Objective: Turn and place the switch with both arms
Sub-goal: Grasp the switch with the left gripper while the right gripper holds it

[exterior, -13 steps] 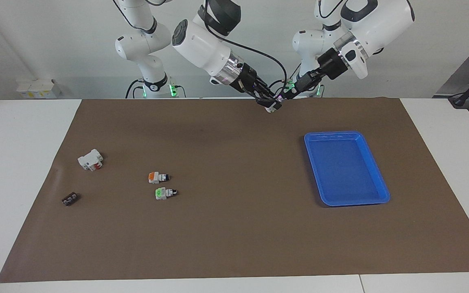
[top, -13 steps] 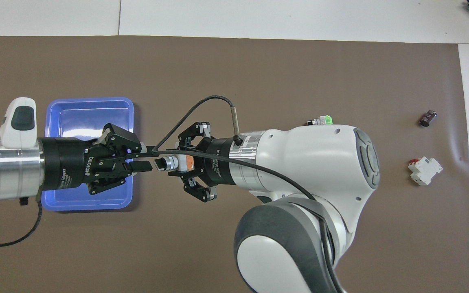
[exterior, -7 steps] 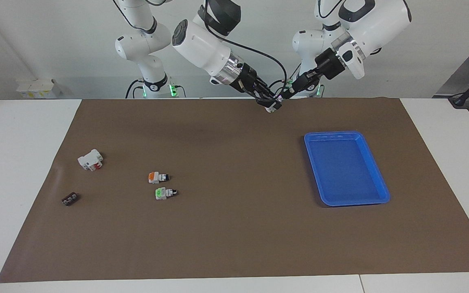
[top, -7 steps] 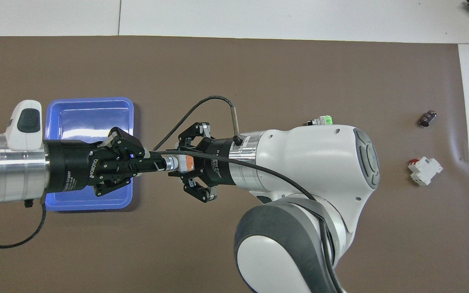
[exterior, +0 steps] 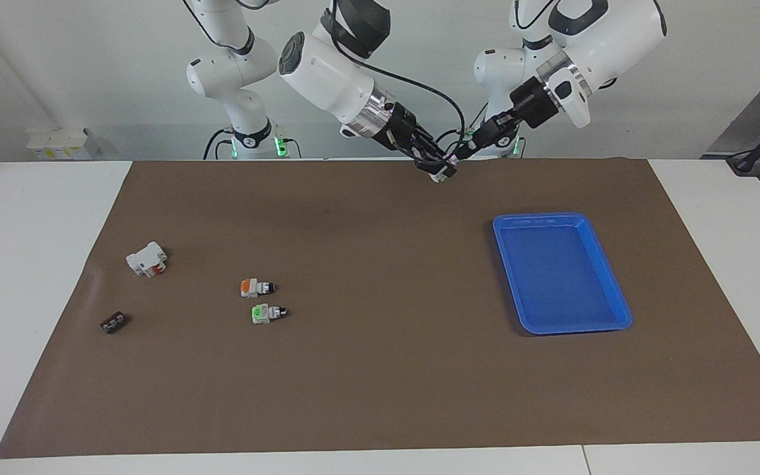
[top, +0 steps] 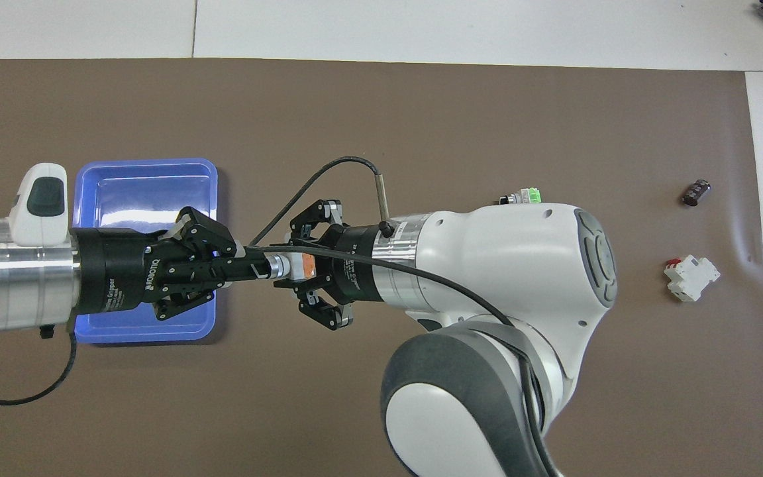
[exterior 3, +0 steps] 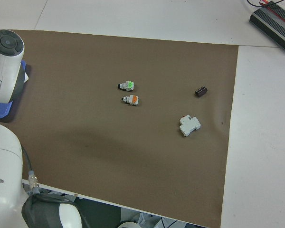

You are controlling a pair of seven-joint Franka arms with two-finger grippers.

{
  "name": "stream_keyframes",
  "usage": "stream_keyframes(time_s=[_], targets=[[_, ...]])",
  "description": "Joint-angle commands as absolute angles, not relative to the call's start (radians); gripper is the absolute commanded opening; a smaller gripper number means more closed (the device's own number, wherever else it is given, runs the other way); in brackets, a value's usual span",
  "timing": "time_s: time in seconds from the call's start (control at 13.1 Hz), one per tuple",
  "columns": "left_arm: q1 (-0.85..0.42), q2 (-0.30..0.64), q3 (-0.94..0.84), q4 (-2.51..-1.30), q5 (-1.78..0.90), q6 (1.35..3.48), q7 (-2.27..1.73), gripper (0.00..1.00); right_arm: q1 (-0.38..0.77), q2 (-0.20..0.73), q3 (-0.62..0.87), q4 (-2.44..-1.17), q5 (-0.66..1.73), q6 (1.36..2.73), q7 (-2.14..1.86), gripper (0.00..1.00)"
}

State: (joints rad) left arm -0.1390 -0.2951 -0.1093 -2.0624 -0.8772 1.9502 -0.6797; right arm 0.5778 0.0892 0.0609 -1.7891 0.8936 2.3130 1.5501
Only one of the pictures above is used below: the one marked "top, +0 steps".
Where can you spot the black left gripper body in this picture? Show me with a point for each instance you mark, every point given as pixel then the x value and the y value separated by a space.
pixel 113 271

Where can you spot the dark brown terminal block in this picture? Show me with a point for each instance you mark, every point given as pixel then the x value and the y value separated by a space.
pixel 696 192

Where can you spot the green selector switch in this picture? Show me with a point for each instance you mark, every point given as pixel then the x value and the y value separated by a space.
pixel 528 195

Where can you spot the blue plastic tray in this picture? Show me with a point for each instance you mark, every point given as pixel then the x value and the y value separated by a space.
pixel 123 192

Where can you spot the white circuit breaker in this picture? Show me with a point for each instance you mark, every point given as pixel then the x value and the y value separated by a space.
pixel 689 278

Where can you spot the brown table mat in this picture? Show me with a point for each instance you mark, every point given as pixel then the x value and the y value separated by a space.
pixel 421 112

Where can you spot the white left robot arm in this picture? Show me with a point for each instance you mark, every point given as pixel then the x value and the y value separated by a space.
pixel 24 265

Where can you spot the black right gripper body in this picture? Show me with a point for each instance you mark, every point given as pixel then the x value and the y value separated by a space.
pixel 355 265

